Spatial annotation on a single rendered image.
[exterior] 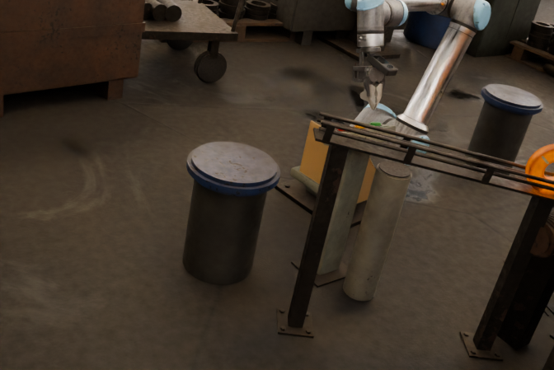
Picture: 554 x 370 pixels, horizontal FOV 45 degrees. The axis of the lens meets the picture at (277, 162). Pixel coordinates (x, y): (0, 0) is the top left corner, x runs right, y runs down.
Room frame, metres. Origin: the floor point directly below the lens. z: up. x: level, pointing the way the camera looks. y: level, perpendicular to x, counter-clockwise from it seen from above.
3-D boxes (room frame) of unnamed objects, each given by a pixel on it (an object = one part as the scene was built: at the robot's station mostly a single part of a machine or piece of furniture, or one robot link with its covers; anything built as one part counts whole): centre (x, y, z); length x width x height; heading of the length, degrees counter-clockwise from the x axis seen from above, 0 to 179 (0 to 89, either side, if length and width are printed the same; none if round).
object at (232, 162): (2.00, 0.14, 0.22); 0.32 x 0.32 x 0.43
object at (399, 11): (2.36, -0.28, 0.95); 0.12 x 0.12 x 0.09; 49
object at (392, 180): (2.01, -0.39, 0.26); 0.12 x 0.12 x 0.52
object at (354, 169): (2.10, -0.25, 0.31); 0.24 x 0.16 x 0.62; 132
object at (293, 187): (2.66, -0.29, 0.04); 0.40 x 0.40 x 0.08; 48
